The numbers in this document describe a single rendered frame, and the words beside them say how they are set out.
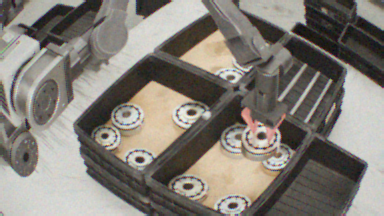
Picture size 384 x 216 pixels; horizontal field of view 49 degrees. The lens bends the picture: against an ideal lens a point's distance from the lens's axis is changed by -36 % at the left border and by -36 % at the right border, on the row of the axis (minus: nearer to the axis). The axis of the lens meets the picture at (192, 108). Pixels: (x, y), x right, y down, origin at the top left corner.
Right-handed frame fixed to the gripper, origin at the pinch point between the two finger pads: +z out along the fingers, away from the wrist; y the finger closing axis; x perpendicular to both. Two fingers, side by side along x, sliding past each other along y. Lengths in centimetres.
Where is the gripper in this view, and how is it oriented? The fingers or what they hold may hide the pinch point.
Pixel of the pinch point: (262, 134)
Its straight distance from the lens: 141.7
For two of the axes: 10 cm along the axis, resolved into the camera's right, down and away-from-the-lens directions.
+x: -6.2, 5.3, -5.8
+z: 0.0, 7.4, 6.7
